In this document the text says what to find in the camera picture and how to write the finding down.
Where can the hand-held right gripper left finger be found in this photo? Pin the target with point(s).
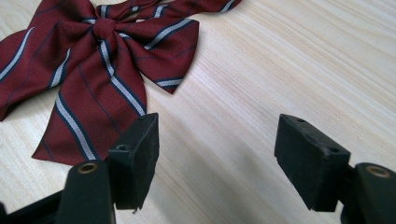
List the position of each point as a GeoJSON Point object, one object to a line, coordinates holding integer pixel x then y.
{"type": "Point", "coordinates": [137, 161]}

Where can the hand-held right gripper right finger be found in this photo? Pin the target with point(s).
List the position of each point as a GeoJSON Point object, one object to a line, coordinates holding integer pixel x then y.
{"type": "Point", "coordinates": [308, 161]}

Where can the dark red striped necktie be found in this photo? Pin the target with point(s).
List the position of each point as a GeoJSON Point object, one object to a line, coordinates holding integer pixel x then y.
{"type": "Point", "coordinates": [93, 77]}

